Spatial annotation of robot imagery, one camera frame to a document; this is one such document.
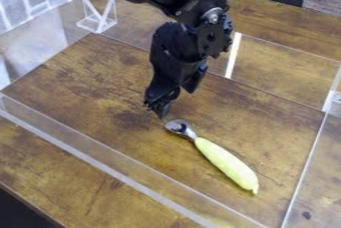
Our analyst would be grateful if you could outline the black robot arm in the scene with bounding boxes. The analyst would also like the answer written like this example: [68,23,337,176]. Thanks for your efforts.
[127,0,232,117]

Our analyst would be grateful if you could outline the green handled metal spoon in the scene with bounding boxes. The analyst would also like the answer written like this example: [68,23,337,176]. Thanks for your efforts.
[166,119,259,194]

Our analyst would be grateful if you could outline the clear acrylic triangular bracket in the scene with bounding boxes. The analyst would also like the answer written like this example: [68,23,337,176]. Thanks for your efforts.
[76,0,119,34]

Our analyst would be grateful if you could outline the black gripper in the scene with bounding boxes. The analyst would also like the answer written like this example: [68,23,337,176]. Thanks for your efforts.
[143,21,210,120]

